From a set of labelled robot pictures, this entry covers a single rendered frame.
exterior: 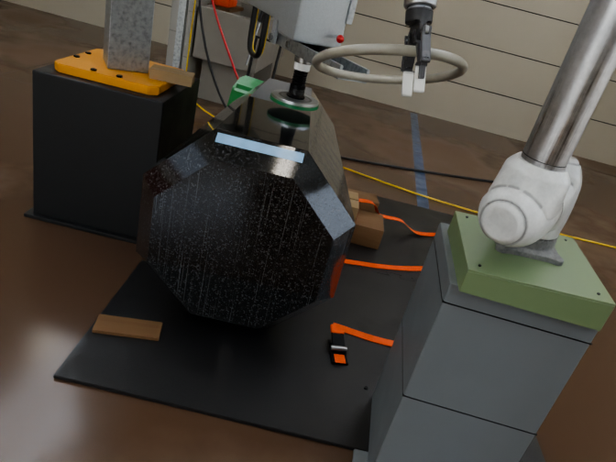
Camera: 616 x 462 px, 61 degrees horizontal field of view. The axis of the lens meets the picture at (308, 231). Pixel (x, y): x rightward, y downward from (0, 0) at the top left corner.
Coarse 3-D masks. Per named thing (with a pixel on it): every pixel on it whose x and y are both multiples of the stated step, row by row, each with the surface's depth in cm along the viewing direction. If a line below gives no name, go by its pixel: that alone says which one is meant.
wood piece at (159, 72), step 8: (152, 72) 248; (160, 72) 248; (168, 72) 248; (176, 72) 250; (184, 72) 254; (192, 72) 258; (160, 80) 250; (168, 80) 250; (176, 80) 250; (184, 80) 250; (192, 80) 254
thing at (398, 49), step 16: (336, 48) 151; (352, 48) 148; (368, 48) 145; (384, 48) 144; (400, 48) 144; (432, 48) 146; (320, 64) 168; (464, 64) 155; (368, 80) 190; (384, 80) 190; (400, 80) 188; (432, 80) 182; (448, 80) 176
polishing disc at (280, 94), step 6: (276, 90) 236; (282, 90) 239; (288, 90) 241; (276, 96) 226; (282, 96) 228; (306, 96) 238; (288, 102) 224; (294, 102) 224; (300, 102) 227; (306, 102) 229; (312, 102) 232; (318, 102) 234
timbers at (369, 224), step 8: (360, 192) 363; (368, 192) 367; (376, 200) 358; (360, 208) 355; (368, 208) 355; (360, 216) 323; (368, 216) 326; (376, 216) 328; (360, 224) 313; (368, 224) 316; (376, 224) 319; (360, 232) 314; (368, 232) 313; (376, 232) 313; (352, 240) 317; (360, 240) 316; (368, 240) 316; (376, 240) 315; (376, 248) 317
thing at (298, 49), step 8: (280, 40) 233; (288, 40) 224; (288, 48) 225; (296, 48) 218; (304, 48) 211; (320, 48) 222; (304, 56) 210; (312, 56) 204; (328, 64) 192; (336, 64) 186; (344, 64) 204; (352, 64) 198; (360, 72) 193; (368, 72) 190; (352, 80) 188
